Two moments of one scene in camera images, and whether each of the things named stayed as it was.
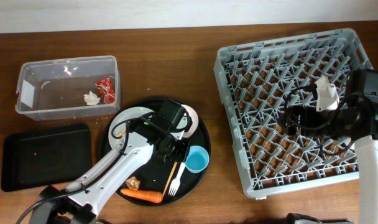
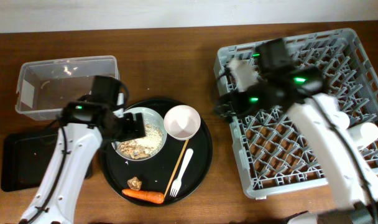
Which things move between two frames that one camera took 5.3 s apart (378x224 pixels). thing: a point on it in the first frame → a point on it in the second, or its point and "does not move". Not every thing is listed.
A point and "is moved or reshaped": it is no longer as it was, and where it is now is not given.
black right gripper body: x=314 y=123 → x=248 y=101
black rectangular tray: x=46 y=157 does not move
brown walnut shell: x=132 y=183 does not move
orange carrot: x=142 y=195 does not move
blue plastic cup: x=198 y=159 is moved or reshaped
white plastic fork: x=176 y=182 does not move
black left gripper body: x=177 y=150 → x=129 y=129
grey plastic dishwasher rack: x=255 y=79 does not move
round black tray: x=178 y=140 does not move
